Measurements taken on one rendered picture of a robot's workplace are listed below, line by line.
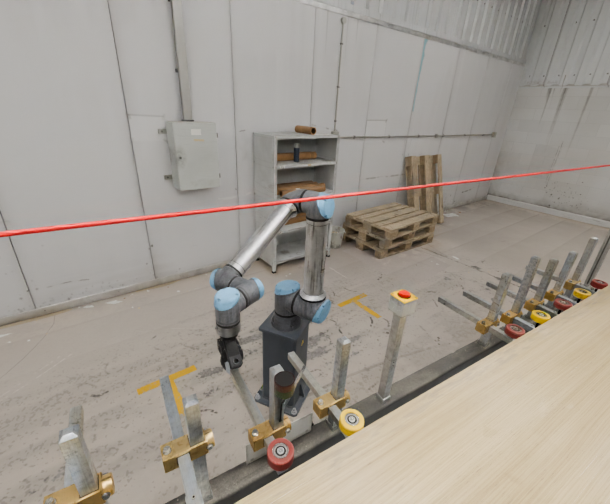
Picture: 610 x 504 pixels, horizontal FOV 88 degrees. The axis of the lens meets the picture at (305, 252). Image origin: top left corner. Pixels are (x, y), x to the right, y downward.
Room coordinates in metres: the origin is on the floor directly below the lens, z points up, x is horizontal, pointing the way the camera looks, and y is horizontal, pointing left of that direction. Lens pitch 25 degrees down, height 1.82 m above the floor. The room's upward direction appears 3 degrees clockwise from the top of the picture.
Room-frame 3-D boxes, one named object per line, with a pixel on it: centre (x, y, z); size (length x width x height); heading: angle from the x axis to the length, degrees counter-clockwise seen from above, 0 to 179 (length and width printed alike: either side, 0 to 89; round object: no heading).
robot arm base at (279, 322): (1.61, 0.09, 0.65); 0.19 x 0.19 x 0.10
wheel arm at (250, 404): (0.77, 0.15, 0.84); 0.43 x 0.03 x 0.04; 32
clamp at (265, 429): (0.70, 0.08, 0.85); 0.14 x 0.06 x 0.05; 122
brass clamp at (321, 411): (0.83, -0.13, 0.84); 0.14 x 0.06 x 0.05; 122
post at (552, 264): (1.64, -1.42, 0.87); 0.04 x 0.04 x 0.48; 32
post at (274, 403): (0.71, 0.07, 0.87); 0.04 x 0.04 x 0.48; 32
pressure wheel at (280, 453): (0.60, 0.04, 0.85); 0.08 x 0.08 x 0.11
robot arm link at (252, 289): (1.08, 0.23, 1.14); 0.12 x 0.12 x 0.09; 59
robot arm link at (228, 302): (0.97, 0.28, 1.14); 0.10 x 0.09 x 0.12; 149
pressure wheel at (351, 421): (0.71, -0.18, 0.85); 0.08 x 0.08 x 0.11
